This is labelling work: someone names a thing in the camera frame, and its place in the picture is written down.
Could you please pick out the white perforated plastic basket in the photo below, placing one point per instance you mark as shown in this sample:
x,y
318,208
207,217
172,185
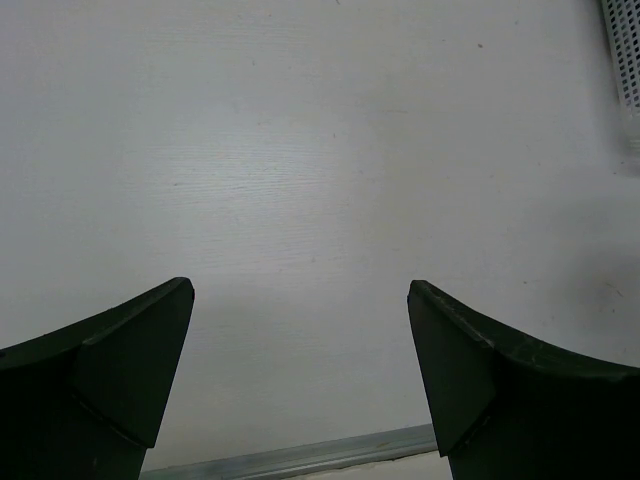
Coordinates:
x,y
621,18

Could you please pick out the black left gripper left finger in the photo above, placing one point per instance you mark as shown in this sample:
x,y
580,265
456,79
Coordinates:
x,y
87,401

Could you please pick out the aluminium table edge rail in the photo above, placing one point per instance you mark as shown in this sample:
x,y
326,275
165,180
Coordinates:
x,y
312,458

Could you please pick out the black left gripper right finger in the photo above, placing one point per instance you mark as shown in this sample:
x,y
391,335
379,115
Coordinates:
x,y
506,405

